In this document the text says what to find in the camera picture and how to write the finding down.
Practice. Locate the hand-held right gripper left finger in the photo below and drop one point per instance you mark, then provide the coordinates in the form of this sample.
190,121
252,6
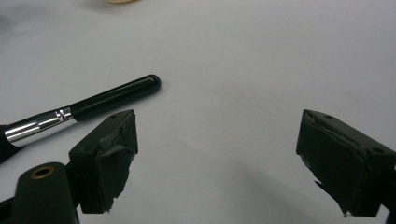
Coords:
102,161

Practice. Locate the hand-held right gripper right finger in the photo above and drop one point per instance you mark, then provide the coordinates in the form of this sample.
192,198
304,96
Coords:
342,161

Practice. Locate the cream ceramic cup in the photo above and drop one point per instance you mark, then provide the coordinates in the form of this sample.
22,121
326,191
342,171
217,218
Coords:
120,1

